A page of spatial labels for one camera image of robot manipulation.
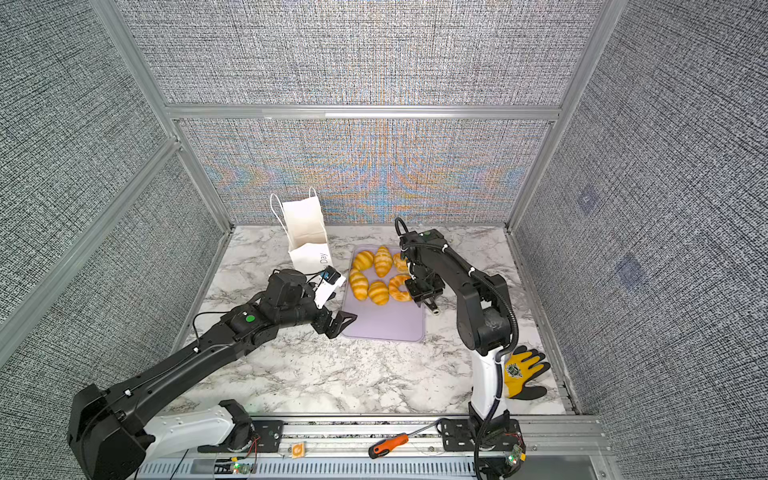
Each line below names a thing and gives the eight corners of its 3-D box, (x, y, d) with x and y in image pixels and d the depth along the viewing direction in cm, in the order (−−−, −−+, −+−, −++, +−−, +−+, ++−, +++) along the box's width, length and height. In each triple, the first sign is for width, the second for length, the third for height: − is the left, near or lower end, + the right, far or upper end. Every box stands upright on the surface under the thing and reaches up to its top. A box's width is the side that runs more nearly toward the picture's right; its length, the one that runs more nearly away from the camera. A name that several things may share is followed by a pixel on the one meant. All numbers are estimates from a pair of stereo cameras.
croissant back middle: (374, 277, 106) (374, 271, 103) (374, 252, 113) (374, 245, 110) (392, 277, 106) (392, 271, 103) (391, 252, 113) (392, 245, 110)
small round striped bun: (368, 305, 98) (368, 300, 96) (369, 285, 103) (368, 280, 101) (389, 305, 98) (389, 300, 96) (389, 285, 103) (389, 280, 101)
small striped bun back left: (351, 266, 109) (351, 260, 106) (364, 254, 113) (363, 248, 110) (364, 274, 107) (363, 268, 104) (376, 261, 110) (376, 255, 108)
